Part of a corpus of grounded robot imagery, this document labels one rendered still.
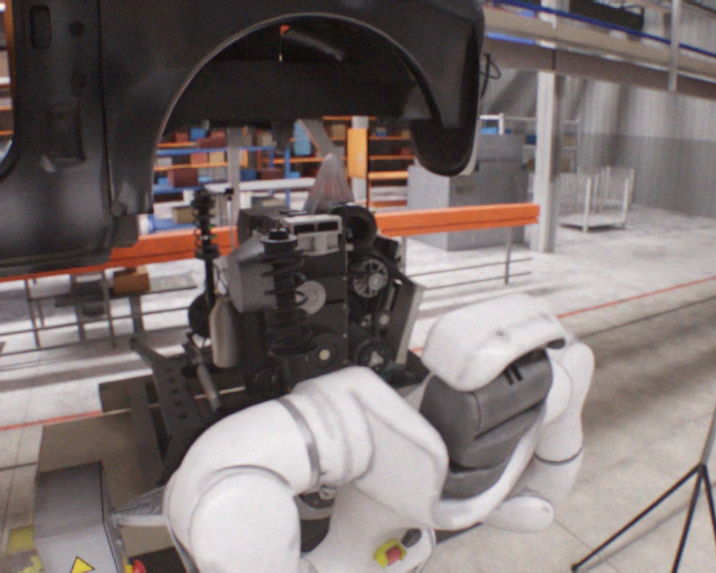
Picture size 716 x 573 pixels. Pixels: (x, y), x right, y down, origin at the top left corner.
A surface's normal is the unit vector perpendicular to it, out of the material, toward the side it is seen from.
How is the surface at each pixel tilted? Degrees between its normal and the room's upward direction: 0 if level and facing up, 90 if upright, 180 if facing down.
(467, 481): 103
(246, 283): 90
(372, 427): 91
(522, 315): 15
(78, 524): 0
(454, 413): 91
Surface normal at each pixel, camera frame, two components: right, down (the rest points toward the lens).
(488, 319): 0.11, -0.86
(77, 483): 0.00, -0.96
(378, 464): -0.66, 0.26
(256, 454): 0.38, -0.47
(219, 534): 0.41, -0.13
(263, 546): 0.61, 0.01
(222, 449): -0.09, -0.73
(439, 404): -0.83, 0.15
